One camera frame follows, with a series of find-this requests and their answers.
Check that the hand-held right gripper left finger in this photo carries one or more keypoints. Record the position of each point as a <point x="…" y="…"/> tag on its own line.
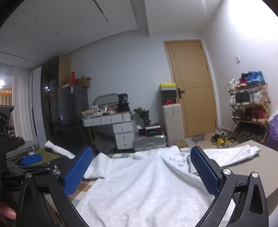
<point x="78" y="170"/>

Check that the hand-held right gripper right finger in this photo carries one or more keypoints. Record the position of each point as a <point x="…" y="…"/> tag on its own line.
<point x="205" y="172"/>

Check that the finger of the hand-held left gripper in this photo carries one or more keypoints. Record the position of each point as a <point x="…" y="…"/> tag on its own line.
<point x="31" y="159"/>
<point x="37" y="168"/>

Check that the light grey sweatshirt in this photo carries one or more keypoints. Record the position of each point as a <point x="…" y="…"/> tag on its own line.
<point x="141" y="186"/>

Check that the person's left hand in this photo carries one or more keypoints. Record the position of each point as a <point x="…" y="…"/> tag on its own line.
<point x="3" y="211"/>

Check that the plaid bed sheet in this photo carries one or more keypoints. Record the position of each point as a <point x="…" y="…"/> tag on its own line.
<point x="86" y="186"/>

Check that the grey floor cloth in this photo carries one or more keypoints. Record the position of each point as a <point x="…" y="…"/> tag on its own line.
<point x="198" y="137"/>

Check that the small flat cardboard box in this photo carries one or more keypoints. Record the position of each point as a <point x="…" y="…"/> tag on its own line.
<point x="181" y="144"/>

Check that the pile of loose shoes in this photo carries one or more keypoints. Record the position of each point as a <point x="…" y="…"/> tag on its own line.
<point x="221" y="138"/>

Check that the white low cabinet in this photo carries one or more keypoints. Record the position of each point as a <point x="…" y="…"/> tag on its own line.
<point x="173" y="125"/>

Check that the desk clutter of small items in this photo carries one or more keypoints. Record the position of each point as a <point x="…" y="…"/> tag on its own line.
<point x="96" y="112"/>

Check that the white desk with drawers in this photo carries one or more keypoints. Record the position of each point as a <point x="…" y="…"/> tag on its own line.
<point x="123" y="128"/>

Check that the silver suitcase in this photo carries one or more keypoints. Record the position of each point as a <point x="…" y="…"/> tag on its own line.
<point x="149" y="143"/>

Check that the grey refrigerator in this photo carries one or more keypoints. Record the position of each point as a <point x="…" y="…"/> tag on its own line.
<point x="72" y="104"/>

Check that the black shoe box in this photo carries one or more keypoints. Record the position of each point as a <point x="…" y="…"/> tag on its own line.
<point x="153" y="130"/>

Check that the dark glass wardrobe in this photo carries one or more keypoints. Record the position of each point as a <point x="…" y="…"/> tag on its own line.
<point x="50" y="87"/>

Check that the purple garment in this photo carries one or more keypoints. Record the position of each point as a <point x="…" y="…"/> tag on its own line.
<point x="275" y="132"/>

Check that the black paper bag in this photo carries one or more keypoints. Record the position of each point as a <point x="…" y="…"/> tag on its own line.
<point x="123" y="102"/>

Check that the black storage box stack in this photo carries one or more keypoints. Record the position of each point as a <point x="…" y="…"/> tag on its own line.
<point x="168" y="97"/>

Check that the wooden shoe rack with shoes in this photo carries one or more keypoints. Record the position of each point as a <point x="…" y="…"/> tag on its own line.
<point x="250" y="97"/>

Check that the open cardboard box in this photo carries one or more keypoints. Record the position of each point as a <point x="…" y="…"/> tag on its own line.
<point x="83" y="82"/>

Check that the red box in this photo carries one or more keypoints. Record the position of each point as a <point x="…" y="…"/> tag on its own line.
<point x="72" y="78"/>

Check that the yellow shoe box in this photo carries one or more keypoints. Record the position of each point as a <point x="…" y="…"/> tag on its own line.
<point x="167" y="87"/>

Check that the wooden door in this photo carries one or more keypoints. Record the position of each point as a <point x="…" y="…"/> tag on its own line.
<point x="193" y="75"/>

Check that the beige padded bed frame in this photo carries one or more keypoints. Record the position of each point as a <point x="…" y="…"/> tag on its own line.
<point x="259" y="170"/>

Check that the rounded frame mirror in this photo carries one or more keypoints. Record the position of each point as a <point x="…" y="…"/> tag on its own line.
<point x="103" y="98"/>

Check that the wall light switch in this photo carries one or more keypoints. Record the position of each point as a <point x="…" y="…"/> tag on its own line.
<point x="238" y="59"/>

